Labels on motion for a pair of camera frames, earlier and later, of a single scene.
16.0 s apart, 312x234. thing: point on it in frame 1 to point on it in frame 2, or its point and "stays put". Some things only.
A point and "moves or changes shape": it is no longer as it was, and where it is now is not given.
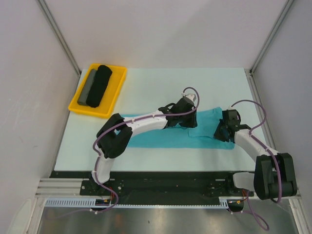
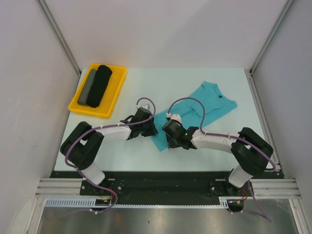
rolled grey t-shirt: [87, 87] stays put
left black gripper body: [187, 120] to [147, 128]
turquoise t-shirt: [201, 137] moves or changes shape
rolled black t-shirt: [103, 75] stays put
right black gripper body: [220, 132] to [172, 142]
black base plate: [160, 187] stays put
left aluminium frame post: [44, 7] stays put
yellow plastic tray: [108, 101] stays put
